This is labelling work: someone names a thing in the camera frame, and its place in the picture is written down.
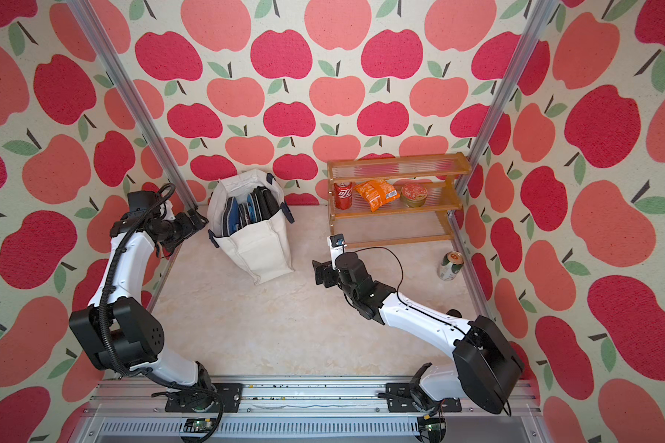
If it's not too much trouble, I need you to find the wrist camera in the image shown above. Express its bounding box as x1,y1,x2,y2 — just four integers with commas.
329,234,345,258
127,191,161,214

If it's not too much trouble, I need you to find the aluminium front rail frame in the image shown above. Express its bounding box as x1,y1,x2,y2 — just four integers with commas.
63,376,551,442

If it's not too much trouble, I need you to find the red soda can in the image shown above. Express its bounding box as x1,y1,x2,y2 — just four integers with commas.
334,182,354,210

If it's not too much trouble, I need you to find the wooden two-tier shelf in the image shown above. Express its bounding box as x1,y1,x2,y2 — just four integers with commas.
327,153,471,248

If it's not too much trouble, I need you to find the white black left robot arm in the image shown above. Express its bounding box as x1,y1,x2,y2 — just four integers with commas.
69,183,224,413

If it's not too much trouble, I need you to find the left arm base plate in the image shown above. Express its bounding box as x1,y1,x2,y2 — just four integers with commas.
164,383,243,413

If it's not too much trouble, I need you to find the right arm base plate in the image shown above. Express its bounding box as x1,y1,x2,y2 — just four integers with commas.
377,383,463,415

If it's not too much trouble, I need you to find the black mesh paddle case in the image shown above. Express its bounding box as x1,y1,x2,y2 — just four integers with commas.
253,186,280,221

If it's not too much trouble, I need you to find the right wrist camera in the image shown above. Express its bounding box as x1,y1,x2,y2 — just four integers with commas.
329,234,345,258

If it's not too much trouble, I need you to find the white canvas tote bag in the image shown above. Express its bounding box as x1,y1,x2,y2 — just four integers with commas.
207,169,295,284

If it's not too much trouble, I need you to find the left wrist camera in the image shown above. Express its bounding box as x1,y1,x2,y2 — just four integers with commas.
127,191,161,214

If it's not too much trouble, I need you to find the orange snack bag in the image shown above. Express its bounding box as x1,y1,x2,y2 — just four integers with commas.
355,180,400,212

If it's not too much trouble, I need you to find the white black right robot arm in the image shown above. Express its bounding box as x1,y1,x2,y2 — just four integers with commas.
312,252,525,415

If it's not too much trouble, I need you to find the green label drink can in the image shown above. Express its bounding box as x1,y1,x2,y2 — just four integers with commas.
437,251,465,281

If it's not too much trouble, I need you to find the blue paddle case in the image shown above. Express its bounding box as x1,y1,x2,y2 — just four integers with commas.
222,197,240,237
244,193,260,224

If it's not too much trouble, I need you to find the red lidded round tin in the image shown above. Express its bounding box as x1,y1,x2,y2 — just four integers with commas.
401,183,429,208

